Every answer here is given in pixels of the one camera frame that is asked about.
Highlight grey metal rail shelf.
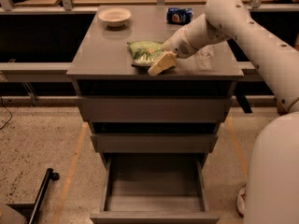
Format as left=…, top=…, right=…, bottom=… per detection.
left=0, top=59, right=71, bottom=105

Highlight white red sneaker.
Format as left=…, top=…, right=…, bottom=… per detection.
left=235, top=186, right=246, bottom=217

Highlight green jalapeno chip bag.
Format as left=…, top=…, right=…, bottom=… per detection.
left=128, top=41, right=164, bottom=69

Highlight grey drawer cabinet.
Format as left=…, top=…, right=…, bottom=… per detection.
left=67, top=6, right=243, bottom=164

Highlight grey drawer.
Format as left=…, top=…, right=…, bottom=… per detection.
left=91, top=133, right=218, bottom=153
left=77, top=96, right=232, bottom=123

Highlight grey top drawer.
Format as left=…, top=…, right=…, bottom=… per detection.
left=77, top=96, right=232, bottom=123

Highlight grey middle drawer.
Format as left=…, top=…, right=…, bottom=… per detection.
left=91, top=133, right=218, bottom=153

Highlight black chair base leg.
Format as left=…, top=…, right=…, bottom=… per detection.
left=7, top=168, right=60, bottom=224

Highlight clear plastic water bottle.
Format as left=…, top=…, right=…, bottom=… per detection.
left=195, top=45, right=215, bottom=71

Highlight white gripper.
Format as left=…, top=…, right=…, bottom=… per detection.
left=148, top=27, right=198, bottom=76

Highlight blue pepsi can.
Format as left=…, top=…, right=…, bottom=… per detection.
left=166, top=7, right=193, bottom=25

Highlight white ceramic bowl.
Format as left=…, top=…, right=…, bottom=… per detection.
left=98, top=7, right=131, bottom=28

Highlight open bottom drawer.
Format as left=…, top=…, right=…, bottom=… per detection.
left=90, top=153, right=220, bottom=224

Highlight black floor cable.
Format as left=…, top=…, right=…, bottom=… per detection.
left=0, top=96, right=13, bottom=131

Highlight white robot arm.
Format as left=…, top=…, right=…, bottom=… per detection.
left=149, top=0, right=299, bottom=224

